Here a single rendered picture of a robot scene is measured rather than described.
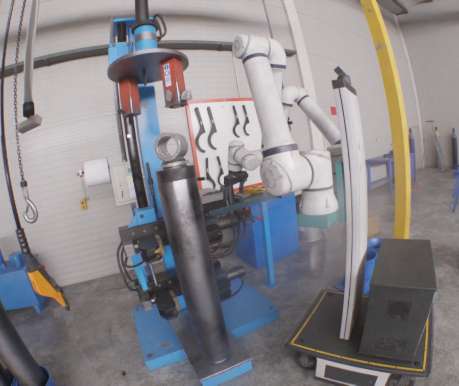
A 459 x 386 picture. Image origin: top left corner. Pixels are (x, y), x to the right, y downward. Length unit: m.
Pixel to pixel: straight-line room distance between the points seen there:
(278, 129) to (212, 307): 1.02
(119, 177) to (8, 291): 2.22
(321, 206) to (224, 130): 3.09
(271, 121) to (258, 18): 4.46
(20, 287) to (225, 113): 3.97
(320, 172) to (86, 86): 3.43
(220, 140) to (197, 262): 2.89
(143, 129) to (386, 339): 2.20
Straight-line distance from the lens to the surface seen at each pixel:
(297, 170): 0.96
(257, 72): 1.06
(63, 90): 3.91
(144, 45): 1.78
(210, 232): 1.63
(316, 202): 1.08
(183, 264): 1.30
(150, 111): 2.08
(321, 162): 1.07
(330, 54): 6.49
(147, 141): 2.04
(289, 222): 3.27
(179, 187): 1.18
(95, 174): 2.41
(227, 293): 1.92
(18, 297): 3.60
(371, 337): 1.45
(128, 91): 1.79
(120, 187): 2.43
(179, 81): 1.59
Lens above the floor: 1.51
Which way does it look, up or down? 10 degrees down
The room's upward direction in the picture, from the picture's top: 9 degrees counter-clockwise
